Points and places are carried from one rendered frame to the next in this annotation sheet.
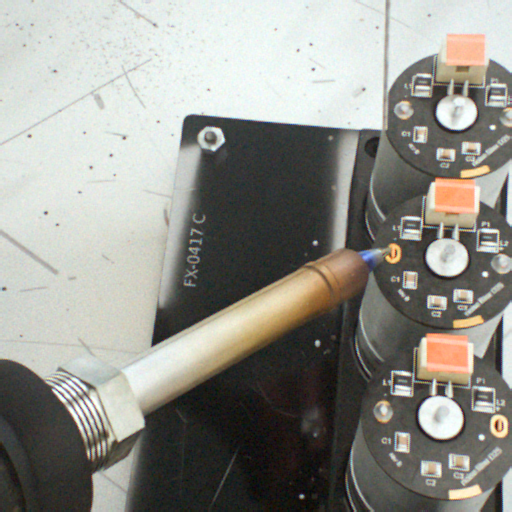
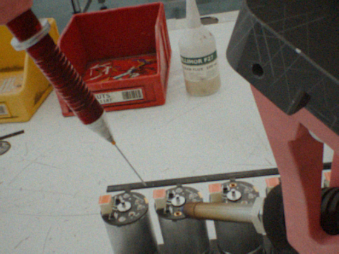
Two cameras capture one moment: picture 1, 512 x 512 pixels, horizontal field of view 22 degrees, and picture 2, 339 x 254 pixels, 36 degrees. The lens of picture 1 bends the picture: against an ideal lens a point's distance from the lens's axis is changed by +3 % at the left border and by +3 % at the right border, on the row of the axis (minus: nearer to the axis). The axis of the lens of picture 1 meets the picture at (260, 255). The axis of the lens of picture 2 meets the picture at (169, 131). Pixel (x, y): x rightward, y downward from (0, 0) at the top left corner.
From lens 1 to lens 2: 19 cm
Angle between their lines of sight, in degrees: 60
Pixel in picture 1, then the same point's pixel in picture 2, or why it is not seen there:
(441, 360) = (217, 188)
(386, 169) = (138, 236)
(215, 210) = not seen: outside the picture
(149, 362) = (247, 206)
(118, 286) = not seen: outside the picture
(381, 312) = (195, 227)
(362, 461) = (247, 230)
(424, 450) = (245, 198)
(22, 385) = (273, 192)
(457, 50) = (105, 200)
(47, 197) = not seen: outside the picture
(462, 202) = (161, 191)
